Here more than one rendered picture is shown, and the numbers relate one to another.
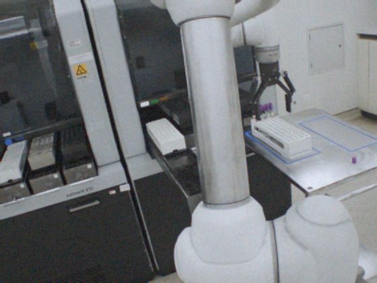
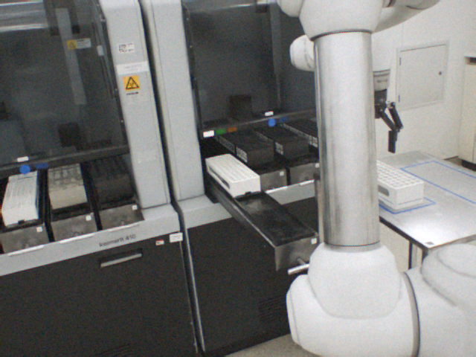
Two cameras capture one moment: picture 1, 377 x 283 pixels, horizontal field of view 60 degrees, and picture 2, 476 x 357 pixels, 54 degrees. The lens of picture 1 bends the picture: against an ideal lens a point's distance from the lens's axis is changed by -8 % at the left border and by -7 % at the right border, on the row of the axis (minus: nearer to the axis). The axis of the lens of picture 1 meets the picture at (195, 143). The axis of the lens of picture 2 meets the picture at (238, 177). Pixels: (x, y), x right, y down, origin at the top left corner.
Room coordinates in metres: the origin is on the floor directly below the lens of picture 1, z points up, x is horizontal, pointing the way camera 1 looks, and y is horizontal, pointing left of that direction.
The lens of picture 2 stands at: (-0.11, 0.19, 1.42)
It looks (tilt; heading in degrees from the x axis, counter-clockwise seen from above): 21 degrees down; 357
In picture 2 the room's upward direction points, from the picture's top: 6 degrees counter-clockwise
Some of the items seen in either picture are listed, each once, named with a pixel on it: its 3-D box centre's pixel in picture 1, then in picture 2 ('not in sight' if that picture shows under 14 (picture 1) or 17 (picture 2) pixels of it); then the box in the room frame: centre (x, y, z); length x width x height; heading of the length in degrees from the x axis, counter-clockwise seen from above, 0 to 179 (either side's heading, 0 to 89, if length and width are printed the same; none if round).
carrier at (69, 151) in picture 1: (74, 150); (114, 187); (1.44, 0.54, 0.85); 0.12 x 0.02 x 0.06; 106
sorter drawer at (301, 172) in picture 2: not in sight; (271, 149); (1.86, -0.07, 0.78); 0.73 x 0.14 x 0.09; 16
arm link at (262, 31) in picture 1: (260, 24); (370, 42); (1.26, -0.30, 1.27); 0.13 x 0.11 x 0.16; 80
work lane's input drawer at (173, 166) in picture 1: (178, 162); (251, 207); (1.29, 0.08, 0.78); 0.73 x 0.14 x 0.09; 16
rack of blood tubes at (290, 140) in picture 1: (279, 134); (378, 179); (1.22, -0.32, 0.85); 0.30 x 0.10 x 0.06; 14
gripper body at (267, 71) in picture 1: (269, 73); (373, 103); (1.25, -0.31, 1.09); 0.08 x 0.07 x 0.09; 104
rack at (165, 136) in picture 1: (164, 136); (231, 175); (1.46, 0.13, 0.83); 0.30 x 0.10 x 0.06; 16
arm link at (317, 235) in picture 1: (317, 246); (460, 306); (0.56, -0.22, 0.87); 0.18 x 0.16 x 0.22; 80
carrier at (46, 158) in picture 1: (42, 160); (68, 196); (1.40, 0.69, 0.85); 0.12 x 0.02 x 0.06; 107
